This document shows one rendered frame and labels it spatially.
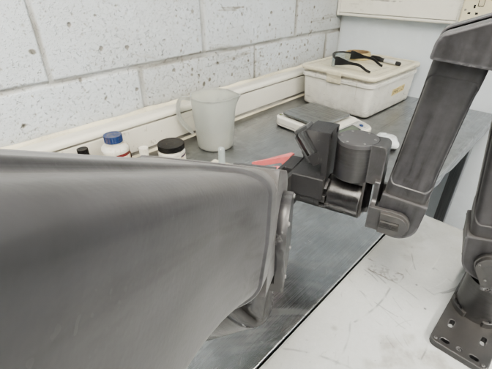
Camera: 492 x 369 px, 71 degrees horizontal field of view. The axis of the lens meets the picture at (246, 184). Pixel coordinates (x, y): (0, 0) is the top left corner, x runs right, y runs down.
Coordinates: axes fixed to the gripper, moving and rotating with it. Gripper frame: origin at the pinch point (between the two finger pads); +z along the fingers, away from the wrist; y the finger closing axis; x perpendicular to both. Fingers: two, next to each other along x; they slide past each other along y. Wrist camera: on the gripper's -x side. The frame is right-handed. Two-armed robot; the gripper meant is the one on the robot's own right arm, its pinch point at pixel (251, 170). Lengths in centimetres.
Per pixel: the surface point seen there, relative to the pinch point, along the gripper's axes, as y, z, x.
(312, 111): -58, 10, 9
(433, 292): -1.4, -32.5, 14.3
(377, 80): -72, -5, 0
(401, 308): 4.4, -28.7, 14.2
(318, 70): -76, 16, 0
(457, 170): -95, -36, 36
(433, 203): -104, -33, 58
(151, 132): -16.3, 41.5, 6.8
